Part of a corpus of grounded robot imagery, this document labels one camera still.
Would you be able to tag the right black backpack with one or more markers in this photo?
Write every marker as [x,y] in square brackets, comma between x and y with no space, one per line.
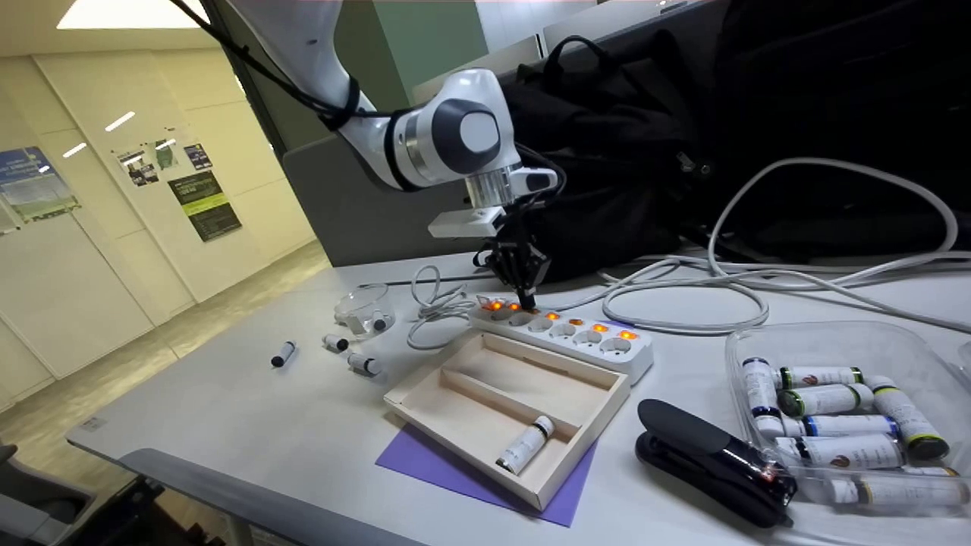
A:
[842,125]

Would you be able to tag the left black backpack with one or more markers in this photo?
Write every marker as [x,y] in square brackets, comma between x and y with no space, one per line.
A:
[627,129]

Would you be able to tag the white tube in bin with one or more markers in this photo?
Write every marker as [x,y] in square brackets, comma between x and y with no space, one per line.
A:
[897,492]
[826,400]
[761,386]
[842,454]
[799,376]

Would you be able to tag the wall posters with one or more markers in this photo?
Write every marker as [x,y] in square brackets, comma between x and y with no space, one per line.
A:
[186,170]

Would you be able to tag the white tube with black cap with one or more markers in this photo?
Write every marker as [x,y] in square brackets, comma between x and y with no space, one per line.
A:
[282,352]

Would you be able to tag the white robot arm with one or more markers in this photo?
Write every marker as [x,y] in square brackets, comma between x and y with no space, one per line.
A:
[463,136]

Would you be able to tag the wooden compartment tray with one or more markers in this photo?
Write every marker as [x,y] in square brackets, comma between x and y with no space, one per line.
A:
[486,388]

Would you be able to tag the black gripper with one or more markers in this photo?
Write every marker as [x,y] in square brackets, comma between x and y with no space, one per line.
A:
[513,257]

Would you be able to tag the black stapler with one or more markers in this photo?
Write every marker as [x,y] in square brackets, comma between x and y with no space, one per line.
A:
[721,465]

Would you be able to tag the grey desk partition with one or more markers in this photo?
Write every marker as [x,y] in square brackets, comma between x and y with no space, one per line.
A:
[402,54]

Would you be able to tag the white tube in bin top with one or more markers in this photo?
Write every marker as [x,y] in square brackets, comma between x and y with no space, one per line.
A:
[799,376]

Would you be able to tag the white extension cord power strip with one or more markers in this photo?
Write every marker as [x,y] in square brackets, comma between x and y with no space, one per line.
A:
[578,334]

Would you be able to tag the white tube in bin front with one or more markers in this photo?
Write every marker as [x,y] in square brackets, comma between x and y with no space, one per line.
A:
[897,492]

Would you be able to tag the green capped tube in bin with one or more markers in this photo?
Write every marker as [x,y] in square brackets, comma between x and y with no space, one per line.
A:
[922,437]

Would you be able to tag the clear plastic cup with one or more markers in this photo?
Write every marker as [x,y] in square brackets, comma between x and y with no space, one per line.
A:
[357,306]

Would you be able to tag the white tube in bin lower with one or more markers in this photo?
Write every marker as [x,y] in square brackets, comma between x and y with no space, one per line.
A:
[842,454]

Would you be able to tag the black backpack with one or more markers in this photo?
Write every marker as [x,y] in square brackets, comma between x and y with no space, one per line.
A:
[627,129]
[842,125]

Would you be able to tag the white tube in wooden tray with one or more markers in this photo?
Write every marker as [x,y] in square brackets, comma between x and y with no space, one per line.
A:
[523,451]

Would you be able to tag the white tube in bin middle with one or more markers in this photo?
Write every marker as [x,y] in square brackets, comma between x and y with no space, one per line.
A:
[826,400]

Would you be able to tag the clear plastic bin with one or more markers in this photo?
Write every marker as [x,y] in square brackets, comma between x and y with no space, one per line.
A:
[878,349]

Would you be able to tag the purple paper sheet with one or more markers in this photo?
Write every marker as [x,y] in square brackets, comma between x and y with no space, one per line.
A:
[416,456]

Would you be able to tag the white tube inside cup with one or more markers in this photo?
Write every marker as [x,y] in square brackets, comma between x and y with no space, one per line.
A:
[373,322]

